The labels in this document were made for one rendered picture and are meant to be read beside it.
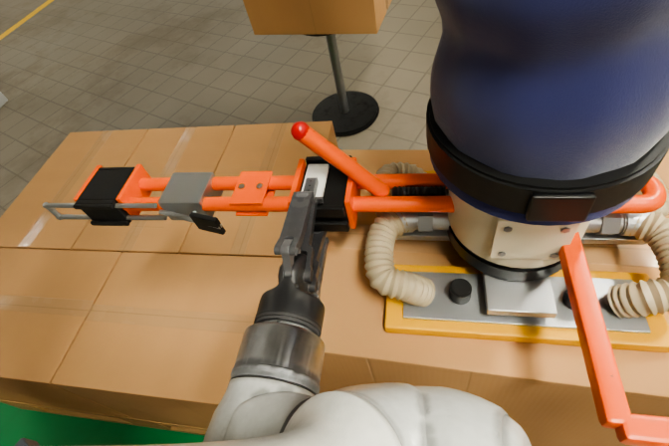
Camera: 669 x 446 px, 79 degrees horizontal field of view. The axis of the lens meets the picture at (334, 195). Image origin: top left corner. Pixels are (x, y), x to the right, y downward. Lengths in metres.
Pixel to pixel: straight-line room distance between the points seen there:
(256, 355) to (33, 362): 1.05
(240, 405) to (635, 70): 0.40
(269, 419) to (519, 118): 0.31
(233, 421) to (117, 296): 1.00
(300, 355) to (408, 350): 0.20
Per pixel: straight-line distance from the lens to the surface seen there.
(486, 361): 0.58
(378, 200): 0.53
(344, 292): 0.62
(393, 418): 0.27
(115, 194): 0.69
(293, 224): 0.47
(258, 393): 0.41
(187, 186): 0.64
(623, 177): 0.42
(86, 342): 1.34
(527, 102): 0.34
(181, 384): 1.13
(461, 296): 0.56
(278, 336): 0.42
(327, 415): 0.28
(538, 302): 0.57
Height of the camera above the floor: 1.50
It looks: 48 degrees down
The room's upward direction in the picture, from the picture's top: 15 degrees counter-clockwise
